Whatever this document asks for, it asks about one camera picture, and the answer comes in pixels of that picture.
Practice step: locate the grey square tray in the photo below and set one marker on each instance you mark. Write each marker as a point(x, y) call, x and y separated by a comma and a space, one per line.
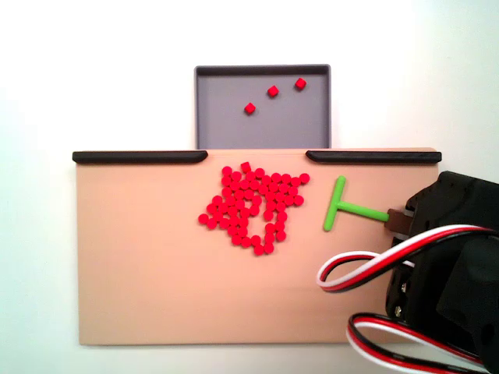
point(226, 124)

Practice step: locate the beige rectangular work board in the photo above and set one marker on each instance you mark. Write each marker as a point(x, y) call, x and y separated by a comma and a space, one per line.
point(136, 253)

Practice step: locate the black edge rail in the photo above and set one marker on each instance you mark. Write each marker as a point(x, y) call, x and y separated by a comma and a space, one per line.
point(374, 157)
point(136, 157)

